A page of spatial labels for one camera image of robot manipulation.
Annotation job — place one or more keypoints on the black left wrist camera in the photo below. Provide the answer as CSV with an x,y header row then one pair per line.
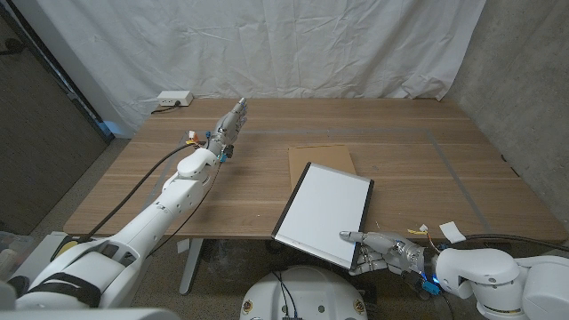
x,y
227,153

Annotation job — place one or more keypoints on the grey table leg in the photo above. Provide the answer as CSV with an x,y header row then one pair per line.
x,y
191,266

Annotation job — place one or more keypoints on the brown cardboard sheet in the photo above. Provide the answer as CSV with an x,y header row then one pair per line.
x,y
320,155

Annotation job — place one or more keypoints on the white wrinkled backdrop cloth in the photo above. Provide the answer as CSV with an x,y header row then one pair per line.
x,y
266,44

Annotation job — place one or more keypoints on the white power strip box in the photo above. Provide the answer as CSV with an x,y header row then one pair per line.
x,y
174,98

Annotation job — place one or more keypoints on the yellow and black foot pedal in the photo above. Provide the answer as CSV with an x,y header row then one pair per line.
x,y
66,243

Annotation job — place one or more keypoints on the clear plastic storage bin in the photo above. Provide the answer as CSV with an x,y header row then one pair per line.
x,y
13,251

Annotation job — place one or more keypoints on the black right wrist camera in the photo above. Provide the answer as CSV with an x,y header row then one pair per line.
x,y
414,280

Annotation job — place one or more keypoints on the light blue floor object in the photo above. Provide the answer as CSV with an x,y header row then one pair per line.
x,y
110,128

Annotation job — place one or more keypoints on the small black-framed whiteboard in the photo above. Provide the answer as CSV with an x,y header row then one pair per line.
x,y
324,209

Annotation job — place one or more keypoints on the white floor board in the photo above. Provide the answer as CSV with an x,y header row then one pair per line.
x,y
35,255

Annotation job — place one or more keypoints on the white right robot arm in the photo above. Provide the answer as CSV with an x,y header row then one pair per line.
x,y
489,271

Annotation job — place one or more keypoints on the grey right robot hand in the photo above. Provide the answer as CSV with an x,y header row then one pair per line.
x,y
395,253

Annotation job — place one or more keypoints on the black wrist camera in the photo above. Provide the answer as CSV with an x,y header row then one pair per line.
x,y
227,153
414,280

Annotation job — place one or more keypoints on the dark grey partition panel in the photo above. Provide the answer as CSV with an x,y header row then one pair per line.
x,y
40,155

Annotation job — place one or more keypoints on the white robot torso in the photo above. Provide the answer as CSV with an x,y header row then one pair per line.
x,y
306,298

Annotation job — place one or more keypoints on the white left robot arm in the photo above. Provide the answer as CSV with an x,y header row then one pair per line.
x,y
142,231

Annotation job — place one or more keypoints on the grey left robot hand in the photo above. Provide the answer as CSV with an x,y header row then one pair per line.
x,y
226,129

